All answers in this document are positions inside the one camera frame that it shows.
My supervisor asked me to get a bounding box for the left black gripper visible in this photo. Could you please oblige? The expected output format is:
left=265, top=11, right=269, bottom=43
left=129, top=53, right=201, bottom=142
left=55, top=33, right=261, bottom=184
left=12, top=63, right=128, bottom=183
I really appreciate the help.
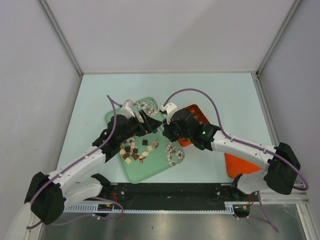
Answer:
left=117, top=109, right=162, bottom=144

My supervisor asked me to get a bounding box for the orange chocolate box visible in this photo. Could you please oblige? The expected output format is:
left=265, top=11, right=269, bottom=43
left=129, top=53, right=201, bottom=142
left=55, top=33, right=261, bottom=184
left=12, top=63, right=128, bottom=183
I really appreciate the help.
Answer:
left=178, top=104, right=210, bottom=148

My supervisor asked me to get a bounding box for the green floral tray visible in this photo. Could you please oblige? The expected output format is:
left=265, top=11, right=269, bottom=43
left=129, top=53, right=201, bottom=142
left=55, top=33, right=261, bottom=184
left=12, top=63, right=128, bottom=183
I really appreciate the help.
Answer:
left=104, top=96, right=186, bottom=185

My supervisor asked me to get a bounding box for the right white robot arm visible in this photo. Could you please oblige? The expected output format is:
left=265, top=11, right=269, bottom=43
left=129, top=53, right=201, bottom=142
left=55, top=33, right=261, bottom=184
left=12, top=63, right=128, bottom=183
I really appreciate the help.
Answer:
left=160, top=104, right=301, bottom=201

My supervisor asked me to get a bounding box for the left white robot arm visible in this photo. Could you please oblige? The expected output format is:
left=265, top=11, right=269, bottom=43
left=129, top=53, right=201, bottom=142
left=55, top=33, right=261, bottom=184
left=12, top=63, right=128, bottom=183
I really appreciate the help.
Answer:
left=24, top=110, right=162, bottom=225

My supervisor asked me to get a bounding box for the white swirl oval chocolate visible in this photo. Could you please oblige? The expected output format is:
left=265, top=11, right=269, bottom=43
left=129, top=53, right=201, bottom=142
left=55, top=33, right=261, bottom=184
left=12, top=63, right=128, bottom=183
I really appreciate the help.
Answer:
left=141, top=151, right=149, bottom=157

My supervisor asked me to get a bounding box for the brown square chocolate low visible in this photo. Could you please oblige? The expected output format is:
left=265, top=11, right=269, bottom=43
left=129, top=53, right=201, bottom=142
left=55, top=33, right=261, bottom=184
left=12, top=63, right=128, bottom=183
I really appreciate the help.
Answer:
left=131, top=153, right=140, bottom=160

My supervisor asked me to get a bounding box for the white square chocolate low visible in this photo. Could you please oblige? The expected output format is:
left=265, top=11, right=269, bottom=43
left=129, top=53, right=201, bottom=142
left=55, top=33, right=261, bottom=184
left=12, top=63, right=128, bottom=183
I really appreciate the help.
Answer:
left=125, top=157, right=132, bottom=165

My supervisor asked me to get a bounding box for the orange box lid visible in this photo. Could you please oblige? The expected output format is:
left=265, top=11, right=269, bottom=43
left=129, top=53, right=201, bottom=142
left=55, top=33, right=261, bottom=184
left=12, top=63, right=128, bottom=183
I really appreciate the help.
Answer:
left=224, top=153, right=261, bottom=179

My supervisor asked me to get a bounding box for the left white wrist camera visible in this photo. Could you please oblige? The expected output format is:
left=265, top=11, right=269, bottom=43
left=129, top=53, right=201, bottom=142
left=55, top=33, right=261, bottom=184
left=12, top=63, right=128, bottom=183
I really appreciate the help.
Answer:
left=120, top=99, right=135, bottom=119

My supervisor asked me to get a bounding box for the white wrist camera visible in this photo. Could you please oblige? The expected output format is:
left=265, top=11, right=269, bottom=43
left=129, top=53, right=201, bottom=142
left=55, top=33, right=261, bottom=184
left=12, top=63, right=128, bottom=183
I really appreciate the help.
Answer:
left=120, top=99, right=135, bottom=119
left=159, top=102, right=178, bottom=125

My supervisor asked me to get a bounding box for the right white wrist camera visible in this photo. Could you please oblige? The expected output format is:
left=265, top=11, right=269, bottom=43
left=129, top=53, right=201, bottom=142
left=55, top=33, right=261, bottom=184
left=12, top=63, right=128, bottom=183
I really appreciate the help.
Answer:
left=159, top=102, right=178, bottom=125

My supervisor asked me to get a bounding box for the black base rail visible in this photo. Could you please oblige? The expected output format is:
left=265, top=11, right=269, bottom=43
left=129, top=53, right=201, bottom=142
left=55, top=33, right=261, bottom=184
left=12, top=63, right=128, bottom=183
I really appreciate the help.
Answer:
left=99, top=182, right=241, bottom=211

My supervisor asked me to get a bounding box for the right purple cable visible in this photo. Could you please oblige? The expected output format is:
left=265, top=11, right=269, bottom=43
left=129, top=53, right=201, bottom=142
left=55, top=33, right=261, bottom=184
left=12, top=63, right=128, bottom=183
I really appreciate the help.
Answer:
left=162, top=87, right=310, bottom=233

